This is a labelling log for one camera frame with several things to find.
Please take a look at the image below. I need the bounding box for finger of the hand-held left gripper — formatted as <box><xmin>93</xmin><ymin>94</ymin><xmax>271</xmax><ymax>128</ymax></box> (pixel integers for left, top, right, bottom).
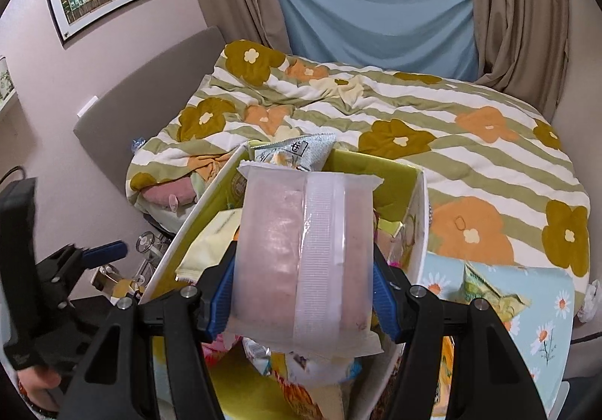
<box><xmin>40</xmin><ymin>240</ymin><xmax>129</xmax><ymax>284</ymax></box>

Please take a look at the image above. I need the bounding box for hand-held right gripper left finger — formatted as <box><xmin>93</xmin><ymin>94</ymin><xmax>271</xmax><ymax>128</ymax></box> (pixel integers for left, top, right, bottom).
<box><xmin>60</xmin><ymin>242</ymin><xmax>240</xmax><ymax>420</ymax></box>

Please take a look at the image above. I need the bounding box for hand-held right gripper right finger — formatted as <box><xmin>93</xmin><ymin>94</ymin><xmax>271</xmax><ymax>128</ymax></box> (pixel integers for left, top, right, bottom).
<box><xmin>371</xmin><ymin>250</ymin><xmax>549</xmax><ymax>420</ymax></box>

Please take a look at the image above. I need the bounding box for pink translucent snack packet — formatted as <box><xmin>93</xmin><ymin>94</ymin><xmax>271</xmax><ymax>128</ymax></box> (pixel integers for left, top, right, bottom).
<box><xmin>225</xmin><ymin>160</ymin><xmax>385</xmax><ymax>361</ymax></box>

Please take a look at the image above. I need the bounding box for yellow-green storage box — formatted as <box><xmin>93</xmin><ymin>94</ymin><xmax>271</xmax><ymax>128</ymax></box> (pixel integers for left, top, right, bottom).
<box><xmin>141</xmin><ymin>140</ymin><xmax>431</xmax><ymax>420</ymax></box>

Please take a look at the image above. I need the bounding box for person's left hand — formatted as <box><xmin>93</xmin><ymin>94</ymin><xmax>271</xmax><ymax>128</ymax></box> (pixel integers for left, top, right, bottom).
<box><xmin>16</xmin><ymin>364</ymin><xmax>65</xmax><ymax>417</ymax></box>

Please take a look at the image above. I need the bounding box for small clear glass item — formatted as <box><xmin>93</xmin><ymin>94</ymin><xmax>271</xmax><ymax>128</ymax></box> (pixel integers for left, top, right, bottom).
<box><xmin>136</xmin><ymin>232</ymin><xmax>163</xmax><ymax>265</ymax></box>

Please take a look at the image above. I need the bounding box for pale yellow snack packet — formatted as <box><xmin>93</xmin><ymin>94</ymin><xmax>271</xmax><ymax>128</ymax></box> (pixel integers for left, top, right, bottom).
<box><xmin>175</xmin><ymin>208</ymin><xmax>244</xmax><ymax>285</ymax></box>

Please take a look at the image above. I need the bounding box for pink striped snack packet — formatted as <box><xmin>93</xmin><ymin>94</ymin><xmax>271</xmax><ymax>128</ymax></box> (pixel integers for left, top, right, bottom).
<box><xmin>201</xmin><ymin>333</ymin><xmax>243</xmax><ymax>357</ymax></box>

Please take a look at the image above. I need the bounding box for pink plush toy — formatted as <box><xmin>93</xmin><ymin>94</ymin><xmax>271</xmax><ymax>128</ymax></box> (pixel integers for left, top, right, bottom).
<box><xmin>143</xmin><ymin>178</ymin><xmax>198</xmax><ymax>214</ymax></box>

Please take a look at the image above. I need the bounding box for yellow and brown snack packet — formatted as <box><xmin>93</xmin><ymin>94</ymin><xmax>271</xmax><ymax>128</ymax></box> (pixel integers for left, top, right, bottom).
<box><xmin>436</xmin><ymin>334</ymin><xmax>456</xmax><ymax>420</ymax></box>

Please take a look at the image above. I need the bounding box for pale green bear snack packet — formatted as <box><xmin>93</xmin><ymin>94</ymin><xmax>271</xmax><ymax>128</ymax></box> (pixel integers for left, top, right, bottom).
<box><xmin>463</xmin><ymin>260</ymin><xmax>533</xmax><ymax>337</ymax></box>

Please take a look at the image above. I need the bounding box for orange patterned snack packet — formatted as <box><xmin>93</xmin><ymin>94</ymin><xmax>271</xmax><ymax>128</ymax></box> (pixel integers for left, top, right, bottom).
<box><xmin>275</xmin><ymin>373</ymin><xmax>346</xmax><ymax>420</ymax></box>

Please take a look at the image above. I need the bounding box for grey padded headboard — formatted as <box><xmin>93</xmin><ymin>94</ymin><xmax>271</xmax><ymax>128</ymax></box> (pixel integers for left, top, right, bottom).
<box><xmin>73</xmin><ymin>25</ymin><xmax>227</xmax><ymax>214</ymax></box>

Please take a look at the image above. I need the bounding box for grey and white snack packet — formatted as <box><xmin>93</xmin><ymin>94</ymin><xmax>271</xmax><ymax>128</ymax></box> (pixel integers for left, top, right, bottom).
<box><xmin>248</xmin><ymin>133</ymin><xmax>337</xmax><ymax>172</ymax></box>

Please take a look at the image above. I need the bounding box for crumpled white tissue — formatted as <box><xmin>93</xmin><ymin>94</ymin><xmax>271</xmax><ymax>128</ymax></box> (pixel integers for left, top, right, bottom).
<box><xmin>575</xmin><ymin>279</ymin><xmax>602</xmax><ymax>323</ymax></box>

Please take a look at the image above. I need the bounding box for striped floral blanket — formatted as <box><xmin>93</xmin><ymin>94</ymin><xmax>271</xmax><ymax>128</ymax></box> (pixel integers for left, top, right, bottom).
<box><xmin>126</xmin><ymin>40</ymin><xmax>592</xmax><ymax>277</ymax></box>

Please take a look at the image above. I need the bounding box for light blue cloth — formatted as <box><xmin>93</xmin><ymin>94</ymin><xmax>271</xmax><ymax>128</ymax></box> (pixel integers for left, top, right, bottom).
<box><xmin>270</xmin><ymin>0</ymin><xmax>480</xmax><ymax>82</ymax></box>

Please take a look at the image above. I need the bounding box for white wall socket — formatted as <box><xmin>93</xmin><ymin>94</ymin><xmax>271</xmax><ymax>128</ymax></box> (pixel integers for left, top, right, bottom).
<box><xmin>76</xmin><ymin>95</ymin><xmax>100</xmax><ymax>117</ymax></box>

